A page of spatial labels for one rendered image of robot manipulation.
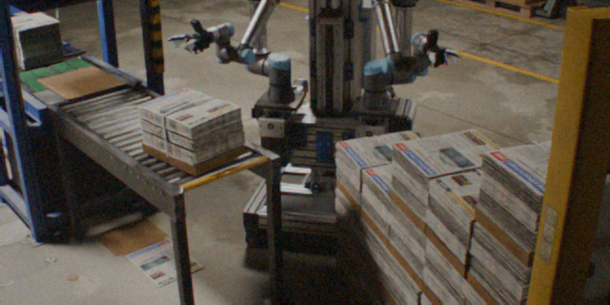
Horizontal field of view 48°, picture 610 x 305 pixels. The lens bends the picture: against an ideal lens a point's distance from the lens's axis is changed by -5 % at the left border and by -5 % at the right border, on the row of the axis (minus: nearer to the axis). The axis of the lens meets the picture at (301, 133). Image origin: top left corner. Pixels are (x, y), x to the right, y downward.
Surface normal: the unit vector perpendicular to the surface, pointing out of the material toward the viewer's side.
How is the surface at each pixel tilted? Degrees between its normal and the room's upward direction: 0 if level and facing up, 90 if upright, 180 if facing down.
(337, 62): 90
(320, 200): 0
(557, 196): 90
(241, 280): 0
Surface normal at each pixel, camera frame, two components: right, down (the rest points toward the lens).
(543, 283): -0.95, 0.14
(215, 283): -0.01, -0.91
